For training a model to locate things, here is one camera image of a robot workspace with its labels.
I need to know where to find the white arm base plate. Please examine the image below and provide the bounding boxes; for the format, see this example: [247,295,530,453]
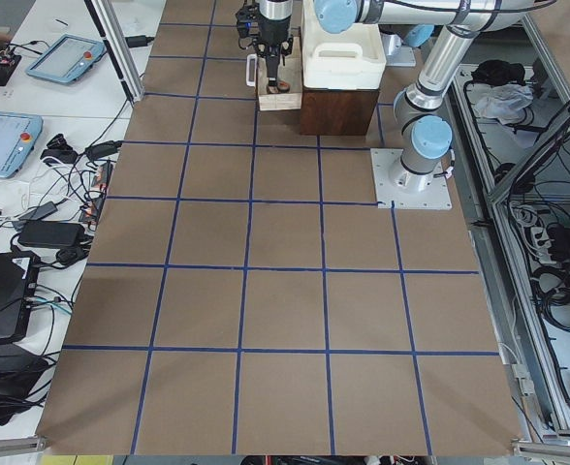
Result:
[370,148,453,211]

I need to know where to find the black laptop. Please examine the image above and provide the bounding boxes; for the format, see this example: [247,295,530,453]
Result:
[0,251,41,345]

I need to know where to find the white crumpled cloth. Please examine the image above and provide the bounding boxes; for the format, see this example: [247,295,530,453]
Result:
[473,84,533,124]

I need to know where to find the aluminium frame post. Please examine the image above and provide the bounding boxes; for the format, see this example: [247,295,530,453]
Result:
[84,0,144,104]

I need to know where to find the blue teach pendant lower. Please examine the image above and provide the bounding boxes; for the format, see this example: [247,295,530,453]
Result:
[0,111,44,178]

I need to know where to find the orange grey scissors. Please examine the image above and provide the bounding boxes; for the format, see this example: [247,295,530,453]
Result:
[267,80,291,94]

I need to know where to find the blue teach pendant upper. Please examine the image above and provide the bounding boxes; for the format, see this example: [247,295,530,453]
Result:
[25,34,107,85]

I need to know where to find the black cable bundle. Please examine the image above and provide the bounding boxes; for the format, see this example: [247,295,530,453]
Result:
[529,261,570,335]

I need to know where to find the blue teach pendant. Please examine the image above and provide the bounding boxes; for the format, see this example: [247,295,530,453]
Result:
[25,34,107,85]
[0,111,44,178]

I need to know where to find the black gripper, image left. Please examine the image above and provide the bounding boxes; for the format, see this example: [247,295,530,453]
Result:
[236,1,294,83]

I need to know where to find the wooden drawer with white handle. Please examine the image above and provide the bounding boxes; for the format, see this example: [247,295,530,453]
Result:
[244,34,303,112]

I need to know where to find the dark brown wooden cabinet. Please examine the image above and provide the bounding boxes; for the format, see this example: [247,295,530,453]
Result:
[300,87,380,136]

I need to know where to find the white plastic tray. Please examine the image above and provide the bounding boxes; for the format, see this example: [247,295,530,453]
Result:
[301,1,386,90]

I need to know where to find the black power brick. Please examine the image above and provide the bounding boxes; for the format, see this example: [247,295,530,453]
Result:
[17,221,84,249]

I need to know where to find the silver robot arm, image left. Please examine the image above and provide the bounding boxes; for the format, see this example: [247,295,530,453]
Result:
[236,0,549,193]

